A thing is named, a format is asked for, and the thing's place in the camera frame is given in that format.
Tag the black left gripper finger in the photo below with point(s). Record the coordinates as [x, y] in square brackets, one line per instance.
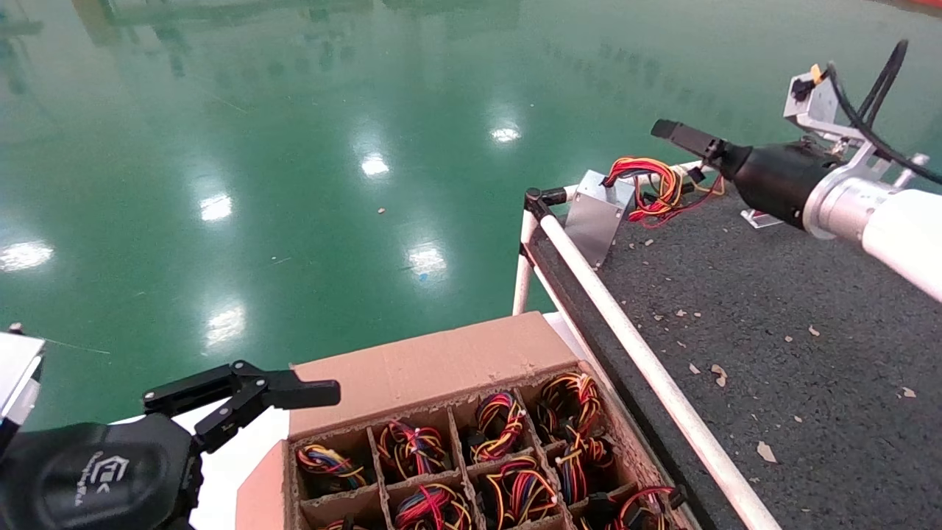
[309, 394]

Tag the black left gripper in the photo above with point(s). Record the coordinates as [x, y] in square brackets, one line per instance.
[88, 471]

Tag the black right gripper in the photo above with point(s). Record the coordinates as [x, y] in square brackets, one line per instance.
[780, 180]

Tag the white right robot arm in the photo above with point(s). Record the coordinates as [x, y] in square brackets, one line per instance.
[905, 235]

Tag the brown cardboard divider box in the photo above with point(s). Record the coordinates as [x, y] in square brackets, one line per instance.
[427, 368]

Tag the clear acrylic sign placard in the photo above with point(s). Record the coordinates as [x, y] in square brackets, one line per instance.
[758, 218]

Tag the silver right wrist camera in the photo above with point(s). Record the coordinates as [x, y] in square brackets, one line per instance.
[813, 103]

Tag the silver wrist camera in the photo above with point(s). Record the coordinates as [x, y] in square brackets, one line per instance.
[15, 375]
[813, 103]

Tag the white pipe table frame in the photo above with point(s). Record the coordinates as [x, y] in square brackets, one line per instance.
[589, 276]

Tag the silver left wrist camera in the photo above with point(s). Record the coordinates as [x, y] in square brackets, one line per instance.
[15, 375]

